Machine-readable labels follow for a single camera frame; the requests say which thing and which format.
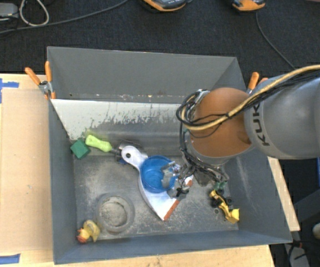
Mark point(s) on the dark green block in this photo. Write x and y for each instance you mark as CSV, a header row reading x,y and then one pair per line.
x,y
79,149

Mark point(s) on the yellow rubber duck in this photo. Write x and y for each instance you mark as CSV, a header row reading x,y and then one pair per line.
x,y
88,231

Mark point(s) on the grey metal bin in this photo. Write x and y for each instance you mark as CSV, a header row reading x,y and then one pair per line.
x,y
115,74

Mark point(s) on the blue plastic cup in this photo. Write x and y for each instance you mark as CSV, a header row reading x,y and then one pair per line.
x,y
151,175

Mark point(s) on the black cylinder on white bracket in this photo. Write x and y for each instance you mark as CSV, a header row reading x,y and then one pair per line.
x,y
182,189

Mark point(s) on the yellow toy vehicle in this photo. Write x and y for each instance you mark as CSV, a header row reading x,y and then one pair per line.
x,y
223,204

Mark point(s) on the brown cardboard board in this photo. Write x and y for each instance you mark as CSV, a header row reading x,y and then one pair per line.
x,y
23,163

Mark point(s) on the white dustpan with red edge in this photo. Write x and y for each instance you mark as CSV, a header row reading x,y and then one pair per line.
x,y
159,202

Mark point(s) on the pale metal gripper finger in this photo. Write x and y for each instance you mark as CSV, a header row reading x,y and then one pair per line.
x,y
169,167
167,181

